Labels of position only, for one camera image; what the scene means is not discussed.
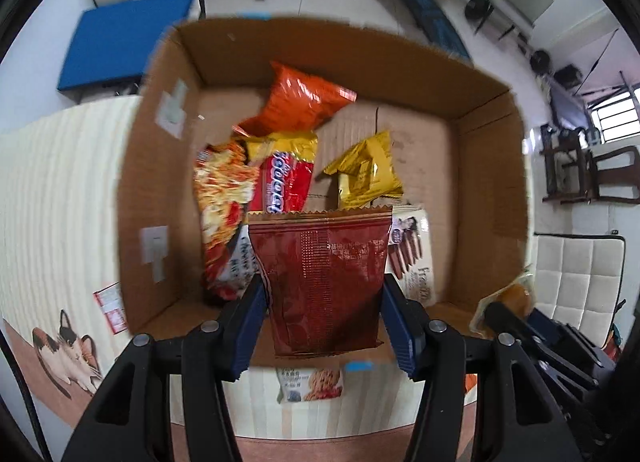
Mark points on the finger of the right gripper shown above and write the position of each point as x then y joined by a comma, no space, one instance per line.
569,343
501,320

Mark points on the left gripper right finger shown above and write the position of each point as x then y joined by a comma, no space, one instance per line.
431,352

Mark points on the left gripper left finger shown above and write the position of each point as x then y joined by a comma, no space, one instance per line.
216,352

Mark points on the small pastry packet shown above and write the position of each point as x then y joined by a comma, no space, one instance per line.
518,296

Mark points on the cookie packet white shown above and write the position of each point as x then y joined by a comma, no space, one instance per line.
305,384

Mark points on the Fronzzi chocolate stick box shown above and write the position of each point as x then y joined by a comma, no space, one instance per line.
409,256

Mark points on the small red white packet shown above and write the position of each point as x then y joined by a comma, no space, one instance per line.
111,306

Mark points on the dark red snack pouch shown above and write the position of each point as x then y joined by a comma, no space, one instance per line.
324,272

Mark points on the large noodle pack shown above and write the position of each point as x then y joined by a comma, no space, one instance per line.
270,174

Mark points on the orange chip bag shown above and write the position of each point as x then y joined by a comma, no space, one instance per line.
470,382

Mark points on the white padded chair right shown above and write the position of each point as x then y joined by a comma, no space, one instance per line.
577,280

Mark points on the dark wooden chair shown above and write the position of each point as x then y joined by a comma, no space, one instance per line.
617,168

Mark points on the cardboard box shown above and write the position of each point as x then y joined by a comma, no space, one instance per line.
457,149

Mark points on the yellow snack bag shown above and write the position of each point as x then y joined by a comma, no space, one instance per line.
365,172

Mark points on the orange snack bag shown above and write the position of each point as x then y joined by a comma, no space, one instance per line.
297,102

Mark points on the grey chair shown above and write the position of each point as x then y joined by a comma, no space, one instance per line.
520,14

